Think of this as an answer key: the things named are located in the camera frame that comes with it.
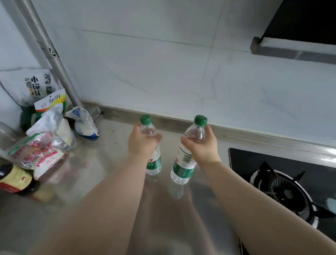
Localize person's left hand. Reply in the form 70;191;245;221
128;122;163;159

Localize person's right hand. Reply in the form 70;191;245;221
180;125;221;168

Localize clear water bottle green cap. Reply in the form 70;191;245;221
139;115;162;176
170;115;208;185

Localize person's left forearm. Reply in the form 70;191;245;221
34;154;151;255

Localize person's right forearm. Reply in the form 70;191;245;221
197;161;336;255

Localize white blue salt bag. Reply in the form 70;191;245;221
65;107;100;139

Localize clear plastic bag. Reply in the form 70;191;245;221
26;106;77;151

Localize black glass gas stove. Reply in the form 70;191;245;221
228;148;336;255

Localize small white orange seasoning packet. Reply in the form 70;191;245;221
34;89;66;113

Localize black stove burner grate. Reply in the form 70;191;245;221
250;161;336;228

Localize white red green noodle packet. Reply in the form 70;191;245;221
6;131;66;181

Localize grey metal pipe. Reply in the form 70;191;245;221
14;0;84;109

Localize large white printed food bag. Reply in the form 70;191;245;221
0;68;60;107

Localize dark sauce bottle yellow label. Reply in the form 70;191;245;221
0;163;40;195

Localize black range hood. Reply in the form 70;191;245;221
250;0;336;65

